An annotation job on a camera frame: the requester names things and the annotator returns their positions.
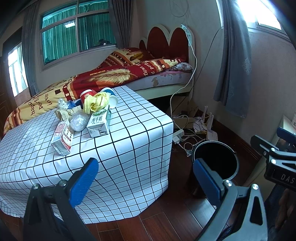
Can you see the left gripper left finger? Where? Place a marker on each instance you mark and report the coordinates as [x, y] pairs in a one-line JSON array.
[[50, 212]]

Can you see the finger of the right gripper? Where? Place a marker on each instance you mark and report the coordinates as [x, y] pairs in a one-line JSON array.
[[263, 147], [285, 135]]

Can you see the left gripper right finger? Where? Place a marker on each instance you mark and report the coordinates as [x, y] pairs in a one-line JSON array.
[[251, 224]]

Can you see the red white milk carton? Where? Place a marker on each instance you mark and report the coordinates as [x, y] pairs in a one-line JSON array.
[[62, 138]]

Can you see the clear plastic bag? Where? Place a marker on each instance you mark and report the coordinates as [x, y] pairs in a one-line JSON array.
[[79, 121]]

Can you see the beige paper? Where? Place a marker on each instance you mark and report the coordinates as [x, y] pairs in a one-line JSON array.
[[64, 114]]

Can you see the green white milk carton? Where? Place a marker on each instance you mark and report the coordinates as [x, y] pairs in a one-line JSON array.
[[98, 125]]

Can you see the white tissue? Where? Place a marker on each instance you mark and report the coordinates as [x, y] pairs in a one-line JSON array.
[[62, 104]]

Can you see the blue tall paper cup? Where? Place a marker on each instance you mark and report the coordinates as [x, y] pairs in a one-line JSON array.
[[113, 101]]

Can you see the black round trash bin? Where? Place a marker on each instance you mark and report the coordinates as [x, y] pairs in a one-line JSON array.
[[219, 157]]

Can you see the grey right curtain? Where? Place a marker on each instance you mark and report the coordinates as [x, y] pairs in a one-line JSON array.
[[234, 82]]

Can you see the grey curtain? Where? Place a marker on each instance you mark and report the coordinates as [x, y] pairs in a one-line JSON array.
[[121, 12], [28, 45], [234, 82]]

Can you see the white power strip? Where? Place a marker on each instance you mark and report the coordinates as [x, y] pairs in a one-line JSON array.
[[177, 136]]

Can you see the cardboard box under bed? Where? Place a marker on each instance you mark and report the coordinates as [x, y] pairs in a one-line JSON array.
[[184, 115]]

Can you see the white black grid tablecloth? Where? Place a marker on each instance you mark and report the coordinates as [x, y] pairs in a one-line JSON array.
[[133, 160]]

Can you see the floral pillow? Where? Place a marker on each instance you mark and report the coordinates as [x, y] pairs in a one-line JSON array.
[[182, 67]]

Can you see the bed with red headboard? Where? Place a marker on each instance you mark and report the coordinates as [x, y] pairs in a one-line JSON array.
[[179, 42]]

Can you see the small bright window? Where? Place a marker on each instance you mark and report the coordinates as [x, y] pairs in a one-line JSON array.
[[17, 70]]

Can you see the red yellow feather blanket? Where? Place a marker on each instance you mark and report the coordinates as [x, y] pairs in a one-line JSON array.
[[120, 67]]

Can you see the grey left curtain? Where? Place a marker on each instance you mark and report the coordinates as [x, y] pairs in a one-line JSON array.
[[28, 45]]

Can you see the large green window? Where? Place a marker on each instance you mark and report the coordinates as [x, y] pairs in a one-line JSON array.
[[74, 28]]

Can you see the grey middle curtain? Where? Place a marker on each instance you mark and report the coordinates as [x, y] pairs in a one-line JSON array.
[[121, 12]]

